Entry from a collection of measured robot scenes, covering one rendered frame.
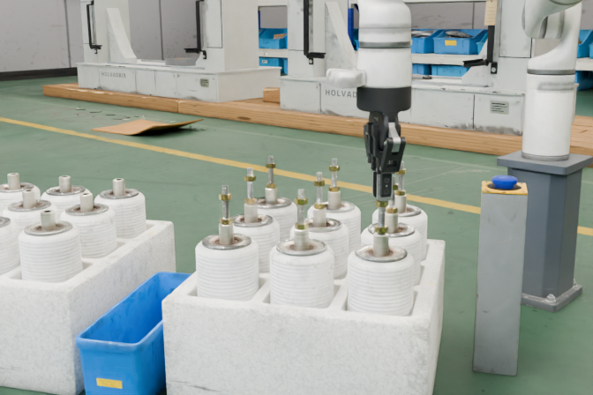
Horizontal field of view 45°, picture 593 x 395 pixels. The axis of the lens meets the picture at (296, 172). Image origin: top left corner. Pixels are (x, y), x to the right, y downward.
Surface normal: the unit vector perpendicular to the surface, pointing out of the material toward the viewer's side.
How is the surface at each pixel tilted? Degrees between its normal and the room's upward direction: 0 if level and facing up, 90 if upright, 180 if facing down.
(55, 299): 90
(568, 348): 0
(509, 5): 90
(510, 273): 90
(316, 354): 90
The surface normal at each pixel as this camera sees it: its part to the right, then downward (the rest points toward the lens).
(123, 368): -0.24, 0.25
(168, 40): 0.73, 0.14
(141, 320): 0.97, 0.01
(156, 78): -0.68, 0.16
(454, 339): -0.01, -0.98
